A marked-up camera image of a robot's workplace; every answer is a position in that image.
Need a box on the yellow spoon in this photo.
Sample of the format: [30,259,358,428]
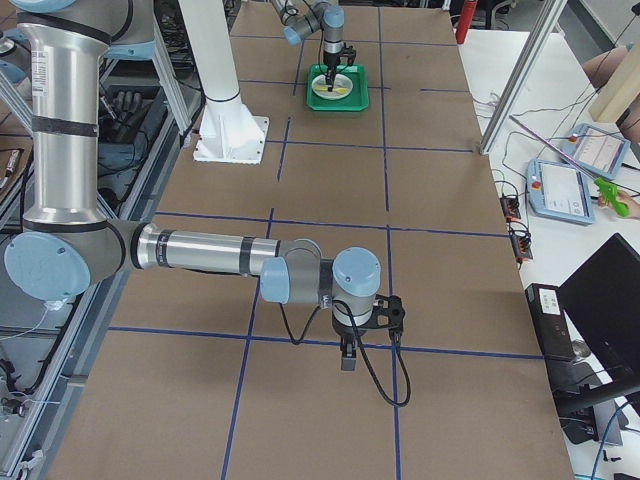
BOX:
[312,85,351,98]

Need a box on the white plate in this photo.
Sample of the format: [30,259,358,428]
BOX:
[311,74,353,101]

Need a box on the green plastic tray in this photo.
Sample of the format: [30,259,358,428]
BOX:
[306,64,369,112]

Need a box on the red fire extinguisher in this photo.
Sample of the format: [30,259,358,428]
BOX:
[455,0,477,45]

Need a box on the black desktop computer box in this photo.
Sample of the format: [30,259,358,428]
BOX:
[525,283,575,362]

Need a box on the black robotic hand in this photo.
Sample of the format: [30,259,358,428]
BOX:
[99,90,151,144]

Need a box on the orange black connector box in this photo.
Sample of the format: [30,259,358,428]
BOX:
[500,195,521,221]

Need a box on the near teach pendant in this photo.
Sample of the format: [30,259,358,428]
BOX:
[526,159,595,225]

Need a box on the teach pendant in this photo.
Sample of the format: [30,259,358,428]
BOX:
[561,123,631,180]
[526,159,595,225]

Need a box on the black computer monitor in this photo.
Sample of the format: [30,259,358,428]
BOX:
[559,233,639,373]

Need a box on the far teach pendant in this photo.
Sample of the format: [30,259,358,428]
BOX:
[561,123,631,180]

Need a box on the wooden block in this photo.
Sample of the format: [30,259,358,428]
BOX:
[589,42,640,123]

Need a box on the green plastic grabber tool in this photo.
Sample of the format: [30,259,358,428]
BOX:
[595,178,639,219]

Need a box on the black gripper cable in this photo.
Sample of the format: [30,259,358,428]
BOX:
[277,298,413,408]

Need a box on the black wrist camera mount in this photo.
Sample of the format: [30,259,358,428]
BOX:
[370,295,406,340]

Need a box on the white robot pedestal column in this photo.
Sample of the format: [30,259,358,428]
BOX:
[179,0,269,165]

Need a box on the aluminium frame post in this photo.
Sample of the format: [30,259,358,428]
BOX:
[479,0,568,155]

